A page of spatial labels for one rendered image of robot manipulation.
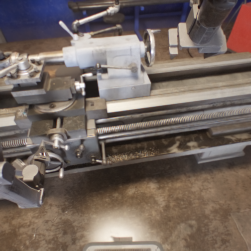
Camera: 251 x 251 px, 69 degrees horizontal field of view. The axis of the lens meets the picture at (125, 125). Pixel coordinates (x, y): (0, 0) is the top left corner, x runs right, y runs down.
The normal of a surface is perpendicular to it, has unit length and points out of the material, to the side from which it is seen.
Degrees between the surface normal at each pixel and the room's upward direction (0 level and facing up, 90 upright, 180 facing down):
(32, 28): 90
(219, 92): 36
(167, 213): 0
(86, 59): 86
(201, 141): 0
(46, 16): 90
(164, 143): 0
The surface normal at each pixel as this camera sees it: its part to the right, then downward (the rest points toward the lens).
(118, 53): 0.16, 0.64
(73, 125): -0.02, -0.66
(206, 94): 0.08, -0.11
